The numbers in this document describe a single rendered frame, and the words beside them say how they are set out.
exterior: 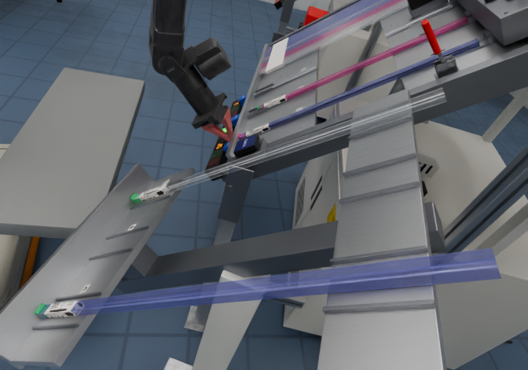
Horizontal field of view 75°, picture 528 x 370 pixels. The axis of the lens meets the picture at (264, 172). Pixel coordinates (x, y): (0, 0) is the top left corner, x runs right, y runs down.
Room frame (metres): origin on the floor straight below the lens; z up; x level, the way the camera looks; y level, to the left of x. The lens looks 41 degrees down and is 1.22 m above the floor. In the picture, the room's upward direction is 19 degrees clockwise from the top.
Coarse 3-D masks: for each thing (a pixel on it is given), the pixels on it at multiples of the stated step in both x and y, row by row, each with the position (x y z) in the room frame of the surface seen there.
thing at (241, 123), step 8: (264, 48) 1.19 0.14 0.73; (264, 56) 1.12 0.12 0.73; (256, 72) 0.98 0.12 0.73; (256, 80) 0.94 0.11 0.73; (256, 88) 0.91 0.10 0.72; (248, 96) 0.83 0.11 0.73; (248, 104) 0.80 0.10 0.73; (240, 112) 0.75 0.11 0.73; (248, 112) 0.77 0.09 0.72; (240, 120) 0.71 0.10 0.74; (240, 128) 0.68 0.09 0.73; (232, 136) 0.64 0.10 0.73; (232, 144) 0.61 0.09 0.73; (232, 152) 0.58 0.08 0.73
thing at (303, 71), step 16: (288, 64) 0.99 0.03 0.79; (304, 64) 0.94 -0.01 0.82; (272, 80) 0.93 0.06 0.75; (288, 80) 0.88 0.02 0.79; (304, 80) 0.84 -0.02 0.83; (256, 96) 0.86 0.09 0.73; (272, 96) 0.82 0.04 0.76; (304, 96) 0.75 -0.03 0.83; (256, 112) 0.75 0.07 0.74; (272, 112) 0.73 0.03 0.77; (288, 112) 0.70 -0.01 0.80; (288, 128) 0.63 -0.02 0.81; (304, 128) 0.61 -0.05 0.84
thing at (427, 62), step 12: (456, 48) 0.68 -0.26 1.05; (468, 48) 0.67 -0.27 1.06; (432, 60) 0.67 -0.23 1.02; (396, 72) 0.67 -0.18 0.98; (408, 72) 0.67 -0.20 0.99; (372, 84) 0.66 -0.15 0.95; (336, 96) 0.67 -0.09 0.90; (348, 96) 0.66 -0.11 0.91; (312, 108) 0.66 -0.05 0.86; (276, 120) 0.66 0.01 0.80; (288, 120) 0.65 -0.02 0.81
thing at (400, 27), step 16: (448, 0) 0.95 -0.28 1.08; (400, 16) 0.98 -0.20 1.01; (416, 16) 0.93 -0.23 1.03; (432, 16) 0.89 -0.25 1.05; (448, 16) 0.86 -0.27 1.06; (384, 32) 0.92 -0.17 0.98; (400, 32) 0.88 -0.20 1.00; (416, 32) 0.84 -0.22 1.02; (448, 32) 0.78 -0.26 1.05; (464, 32) 0.75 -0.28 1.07; (480, 32) 0.73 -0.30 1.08; (416, 48) 0.77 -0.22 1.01; (448, 48) 0.71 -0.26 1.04; (480, 48) 0.67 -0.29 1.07; (496, 48) 0.65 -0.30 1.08; (512, 48) 0.63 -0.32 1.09; (400, 64) 0.72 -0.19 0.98; (464, 64) 0.63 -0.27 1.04; (416, 80) 0.64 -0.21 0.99; (432, 80) 0.62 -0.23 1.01
